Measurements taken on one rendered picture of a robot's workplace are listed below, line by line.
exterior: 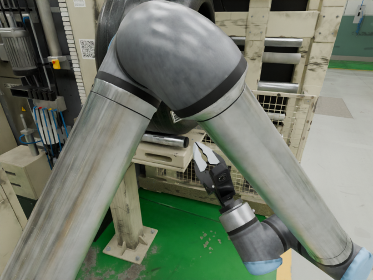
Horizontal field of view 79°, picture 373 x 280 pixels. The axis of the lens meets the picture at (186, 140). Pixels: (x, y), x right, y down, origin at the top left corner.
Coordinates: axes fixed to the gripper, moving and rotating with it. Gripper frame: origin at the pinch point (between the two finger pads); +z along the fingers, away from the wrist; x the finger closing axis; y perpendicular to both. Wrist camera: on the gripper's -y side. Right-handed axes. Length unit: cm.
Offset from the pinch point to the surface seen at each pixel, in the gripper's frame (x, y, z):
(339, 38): 714, 583, 276
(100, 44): -12.0, -11.1, 38.0
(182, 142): -1.3, 18.6, 9.0
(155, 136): -9.8, 20.5, 16.9
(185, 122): 1.8, 9.3, 12.1
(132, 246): -53, 93, -13
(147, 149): -14.6, 23.1, 14.7
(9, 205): -80, 37, 25
